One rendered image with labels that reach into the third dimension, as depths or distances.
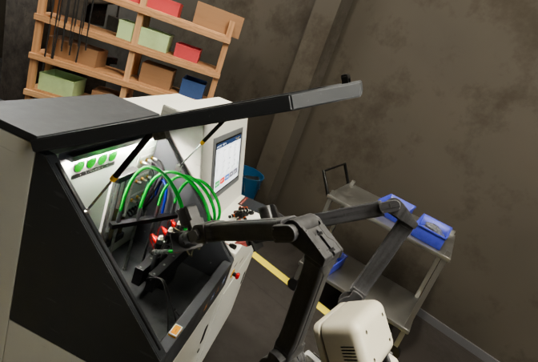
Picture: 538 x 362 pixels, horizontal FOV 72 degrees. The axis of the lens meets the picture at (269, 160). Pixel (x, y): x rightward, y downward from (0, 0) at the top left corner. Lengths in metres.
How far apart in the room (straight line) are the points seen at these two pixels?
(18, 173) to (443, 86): 3.44
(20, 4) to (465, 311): 6.12
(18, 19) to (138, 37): 1.91
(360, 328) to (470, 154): 2.92
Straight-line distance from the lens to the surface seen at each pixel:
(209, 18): 4.52
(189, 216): 1.20
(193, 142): 1.80
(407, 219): 1.37
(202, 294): 1.65
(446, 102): 3.88
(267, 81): 4.77
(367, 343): 1.11
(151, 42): 4.55
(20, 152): 1.37
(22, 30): 5.89
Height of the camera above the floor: 1.98
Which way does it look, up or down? 17 degrees down
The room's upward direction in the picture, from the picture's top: 20 degrees clockwise
